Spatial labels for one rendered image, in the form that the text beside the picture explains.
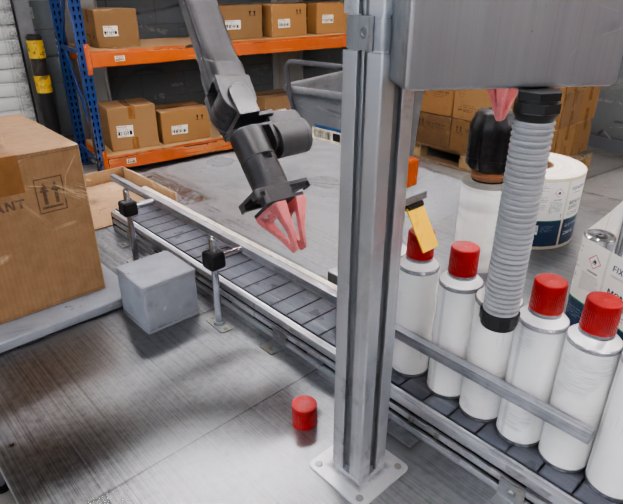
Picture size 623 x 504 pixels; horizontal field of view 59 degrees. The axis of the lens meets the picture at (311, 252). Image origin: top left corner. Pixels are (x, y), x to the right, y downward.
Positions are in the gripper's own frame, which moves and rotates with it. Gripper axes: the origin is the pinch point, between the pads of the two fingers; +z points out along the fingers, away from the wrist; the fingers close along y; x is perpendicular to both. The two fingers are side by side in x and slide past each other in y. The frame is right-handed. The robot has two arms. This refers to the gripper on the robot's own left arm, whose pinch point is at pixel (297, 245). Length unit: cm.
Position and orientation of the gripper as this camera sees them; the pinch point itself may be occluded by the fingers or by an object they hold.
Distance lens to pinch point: 84.0
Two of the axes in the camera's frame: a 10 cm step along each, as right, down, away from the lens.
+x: -5.1, 3.5, 7.9
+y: 7.5, -2.6, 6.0
